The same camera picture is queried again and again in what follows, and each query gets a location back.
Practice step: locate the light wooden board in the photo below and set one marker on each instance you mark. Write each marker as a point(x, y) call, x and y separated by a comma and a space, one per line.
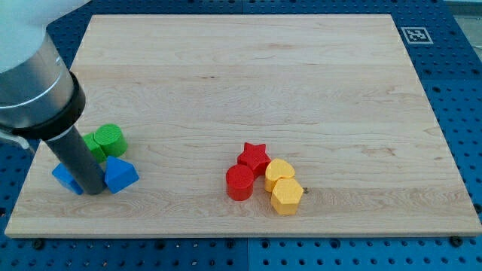
point(337, 97)

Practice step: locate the yellow heart block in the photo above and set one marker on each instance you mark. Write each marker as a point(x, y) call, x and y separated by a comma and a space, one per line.
point(277, 169)

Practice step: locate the blue cube block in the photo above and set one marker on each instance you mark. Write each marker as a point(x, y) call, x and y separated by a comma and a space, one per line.
point(62, 175)

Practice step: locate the red cylinder block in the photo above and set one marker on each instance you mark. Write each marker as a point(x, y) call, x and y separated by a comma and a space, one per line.
point(240, 180)

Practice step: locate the white fiducial marker tag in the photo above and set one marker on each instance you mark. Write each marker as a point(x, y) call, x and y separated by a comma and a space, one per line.
point(416, 35)

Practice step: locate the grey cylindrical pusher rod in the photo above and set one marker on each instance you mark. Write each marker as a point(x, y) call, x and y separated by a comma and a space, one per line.
point(72, 151)

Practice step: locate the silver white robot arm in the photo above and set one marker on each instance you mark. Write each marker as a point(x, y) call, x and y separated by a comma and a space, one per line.
point(40, 98)

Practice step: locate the yellow pentagon block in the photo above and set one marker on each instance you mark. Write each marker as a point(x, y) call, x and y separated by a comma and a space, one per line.
point(286, 196)

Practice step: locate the green cylinder block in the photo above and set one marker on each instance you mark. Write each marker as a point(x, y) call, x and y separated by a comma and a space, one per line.
point(111, 140)

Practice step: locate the red star block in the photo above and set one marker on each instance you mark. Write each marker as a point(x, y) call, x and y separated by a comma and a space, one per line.
point(255, 157)

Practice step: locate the blue triangular prism block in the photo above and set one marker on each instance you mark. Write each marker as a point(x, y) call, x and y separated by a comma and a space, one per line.
point(119, 174)

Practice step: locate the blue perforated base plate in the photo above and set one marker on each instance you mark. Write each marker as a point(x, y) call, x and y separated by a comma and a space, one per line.
point(450, 72)

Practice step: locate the green block behind rod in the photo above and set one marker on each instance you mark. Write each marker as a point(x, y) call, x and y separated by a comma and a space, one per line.
point(95, 148)

